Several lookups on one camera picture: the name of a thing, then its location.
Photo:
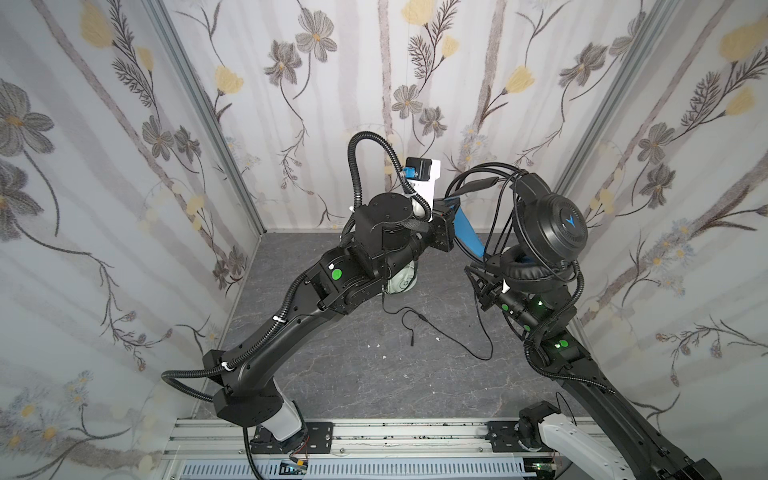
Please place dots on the mint green over-ear headphones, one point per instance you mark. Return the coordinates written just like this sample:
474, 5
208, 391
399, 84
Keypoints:
404, 280

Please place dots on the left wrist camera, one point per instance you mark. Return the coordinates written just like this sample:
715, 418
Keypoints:
423, 174

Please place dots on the black and blue headphones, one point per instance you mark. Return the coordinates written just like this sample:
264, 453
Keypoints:
550, 230

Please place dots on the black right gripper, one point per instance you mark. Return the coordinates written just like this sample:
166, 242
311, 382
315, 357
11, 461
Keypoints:
489, 293

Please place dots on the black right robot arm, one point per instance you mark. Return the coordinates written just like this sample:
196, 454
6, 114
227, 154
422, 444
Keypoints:
542, 307

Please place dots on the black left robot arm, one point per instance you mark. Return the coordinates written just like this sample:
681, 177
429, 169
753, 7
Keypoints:
381, 239

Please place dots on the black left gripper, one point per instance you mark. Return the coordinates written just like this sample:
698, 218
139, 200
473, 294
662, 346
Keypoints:
442, 227

